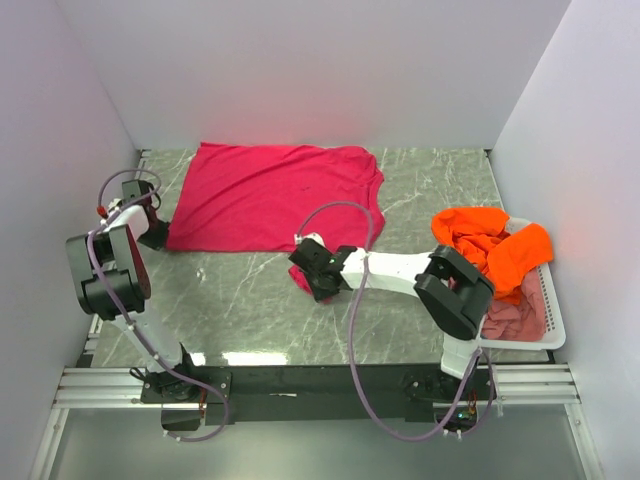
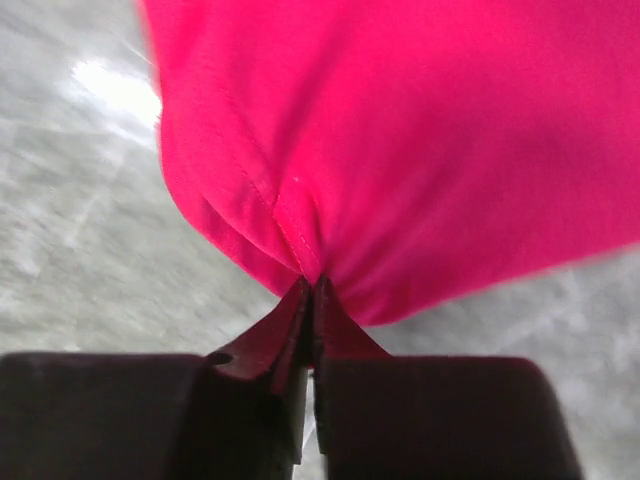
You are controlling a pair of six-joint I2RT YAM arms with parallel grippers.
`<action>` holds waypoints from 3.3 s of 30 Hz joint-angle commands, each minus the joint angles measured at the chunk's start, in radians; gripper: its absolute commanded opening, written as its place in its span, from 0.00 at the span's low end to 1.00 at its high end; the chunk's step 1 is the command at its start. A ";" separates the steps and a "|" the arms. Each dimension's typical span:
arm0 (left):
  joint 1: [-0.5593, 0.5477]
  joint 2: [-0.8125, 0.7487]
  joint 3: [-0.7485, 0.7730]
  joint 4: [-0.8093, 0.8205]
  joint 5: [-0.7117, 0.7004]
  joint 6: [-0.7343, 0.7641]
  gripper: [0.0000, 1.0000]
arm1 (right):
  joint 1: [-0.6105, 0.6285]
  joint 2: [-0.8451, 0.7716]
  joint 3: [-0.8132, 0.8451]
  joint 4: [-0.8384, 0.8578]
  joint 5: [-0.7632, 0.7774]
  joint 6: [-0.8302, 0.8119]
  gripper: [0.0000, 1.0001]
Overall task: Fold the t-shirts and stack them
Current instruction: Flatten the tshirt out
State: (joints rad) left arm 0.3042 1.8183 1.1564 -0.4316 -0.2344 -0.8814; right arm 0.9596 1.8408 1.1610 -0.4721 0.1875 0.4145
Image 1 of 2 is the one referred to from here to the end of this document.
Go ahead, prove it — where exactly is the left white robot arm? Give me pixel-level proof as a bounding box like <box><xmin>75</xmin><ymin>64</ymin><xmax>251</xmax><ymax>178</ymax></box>
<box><xmin>65</xmin><ymin>179</ymin><xmax>200</xmax><ymax>402</ymax></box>

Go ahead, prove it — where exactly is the black base beam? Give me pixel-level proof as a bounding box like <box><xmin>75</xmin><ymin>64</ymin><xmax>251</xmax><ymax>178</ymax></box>
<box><xmin>129</xmin><ymin>363</ymin><xmax>495</xmax><ymax>431</ymax></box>

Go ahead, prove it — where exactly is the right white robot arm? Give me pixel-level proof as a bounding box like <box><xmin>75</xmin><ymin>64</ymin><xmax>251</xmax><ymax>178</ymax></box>
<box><xmin>289</xmin><ymin>237</ymin><xmax>495</xmax><ymax>399</ymax></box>

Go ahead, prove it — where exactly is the aluminium frame rail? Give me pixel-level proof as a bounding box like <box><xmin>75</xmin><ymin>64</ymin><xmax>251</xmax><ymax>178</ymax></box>
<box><xmin>29</xmin><ymin>363</ymin><xmax>605</xmax><ymax>479</ymax></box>

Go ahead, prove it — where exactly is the salmon pink t shirt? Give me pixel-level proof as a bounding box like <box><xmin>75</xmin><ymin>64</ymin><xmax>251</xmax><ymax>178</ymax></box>
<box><xmin>482</xmin><ymin>270</ymin><xmax>546</xmax><ymax>342</ymax></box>

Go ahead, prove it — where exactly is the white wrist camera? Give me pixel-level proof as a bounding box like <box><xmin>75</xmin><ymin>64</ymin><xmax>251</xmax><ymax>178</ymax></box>
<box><xmin>96</xmin><ymin>198</ymin><xmax>123</xmax><ymax>219</ymax></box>
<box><xmin>294</xmin><ymin>232</ymin><xmax>325</xmax><ymax>246</ymax></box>

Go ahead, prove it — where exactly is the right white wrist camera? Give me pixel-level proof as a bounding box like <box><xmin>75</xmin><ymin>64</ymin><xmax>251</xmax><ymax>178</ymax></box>
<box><xmin>294</xmin><ymin>232</ymin><xmax>325</xmax><ymax>246</ymax></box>

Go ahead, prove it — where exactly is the white plastic laundry basket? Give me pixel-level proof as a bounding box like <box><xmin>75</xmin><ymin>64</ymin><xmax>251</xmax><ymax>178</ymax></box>
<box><xmin>478</xmin><ymin>208</ymin><xmax>554</xmax><ymax>347</ymax></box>

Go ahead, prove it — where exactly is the magenta t shirt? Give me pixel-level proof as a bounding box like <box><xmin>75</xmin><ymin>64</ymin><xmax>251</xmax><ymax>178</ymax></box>
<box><xmin>164</xmin><ymin>141</ymin><xmax>386</xmax><ymax>305</ymax></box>

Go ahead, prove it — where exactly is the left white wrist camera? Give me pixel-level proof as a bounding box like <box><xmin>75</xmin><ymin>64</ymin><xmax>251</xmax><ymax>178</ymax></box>
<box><xmin>96</xmin><ymin>198</ymin><xmax>123</xmax><ymax>219</ymax></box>

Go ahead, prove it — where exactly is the orange t shirt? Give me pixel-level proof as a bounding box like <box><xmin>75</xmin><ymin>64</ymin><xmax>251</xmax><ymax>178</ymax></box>
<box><xmin>431</xmin><ymin>207</ymin><xmax>553</xmax><ymax>305</ymax></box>

